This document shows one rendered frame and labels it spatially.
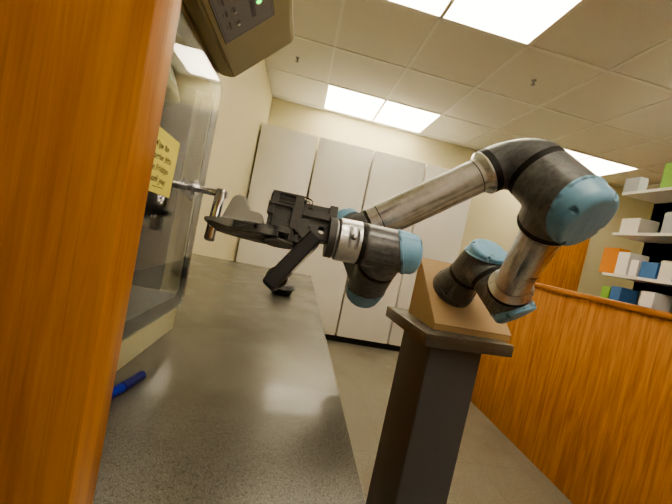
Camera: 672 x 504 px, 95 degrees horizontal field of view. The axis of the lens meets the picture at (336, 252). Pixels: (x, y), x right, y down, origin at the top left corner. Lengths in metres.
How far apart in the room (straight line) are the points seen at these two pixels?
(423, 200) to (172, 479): 0.58
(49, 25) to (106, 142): 0.07
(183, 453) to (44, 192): 0.25
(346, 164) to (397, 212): 2.85
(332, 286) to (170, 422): 3.12
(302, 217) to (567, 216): 0.45
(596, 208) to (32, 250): 0.70
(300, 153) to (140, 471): 3.29
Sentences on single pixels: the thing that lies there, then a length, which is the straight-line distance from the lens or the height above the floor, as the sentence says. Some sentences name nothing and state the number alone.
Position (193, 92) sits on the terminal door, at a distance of 0.53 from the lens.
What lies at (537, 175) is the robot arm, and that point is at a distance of 0.68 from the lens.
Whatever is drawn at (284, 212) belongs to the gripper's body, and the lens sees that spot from 0.51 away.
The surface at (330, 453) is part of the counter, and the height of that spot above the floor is 0.94.
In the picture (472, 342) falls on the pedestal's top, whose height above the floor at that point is 0.93.
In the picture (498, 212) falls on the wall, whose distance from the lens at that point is 4.65.
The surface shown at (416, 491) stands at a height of 0.38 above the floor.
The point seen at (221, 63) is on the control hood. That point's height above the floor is 1.41.
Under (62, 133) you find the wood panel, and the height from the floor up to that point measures 1.19.
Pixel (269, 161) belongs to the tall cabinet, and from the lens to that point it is 3.47.
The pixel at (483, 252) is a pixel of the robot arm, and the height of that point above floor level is 1.21.
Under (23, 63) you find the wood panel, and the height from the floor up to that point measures 1.23.
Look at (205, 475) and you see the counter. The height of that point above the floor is 0.94.
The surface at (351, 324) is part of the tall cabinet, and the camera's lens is 3.60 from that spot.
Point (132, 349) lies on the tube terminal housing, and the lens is 0.53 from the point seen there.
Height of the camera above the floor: 1.17
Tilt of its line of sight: 3 degrees down
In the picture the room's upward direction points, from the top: 12 degrees clockwise
